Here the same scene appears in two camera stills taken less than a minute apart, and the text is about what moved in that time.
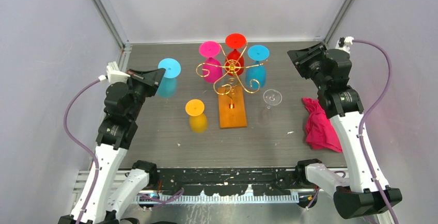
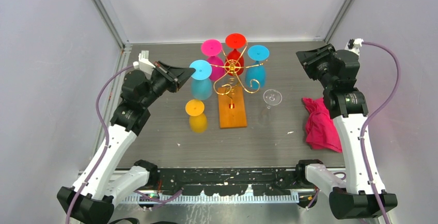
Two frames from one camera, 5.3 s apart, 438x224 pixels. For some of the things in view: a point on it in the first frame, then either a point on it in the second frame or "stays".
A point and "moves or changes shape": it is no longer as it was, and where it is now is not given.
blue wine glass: (168, 87) moves or changes shape
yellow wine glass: (194, 108) stays
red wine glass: (234, 61) stays
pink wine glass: (210, 49) stays
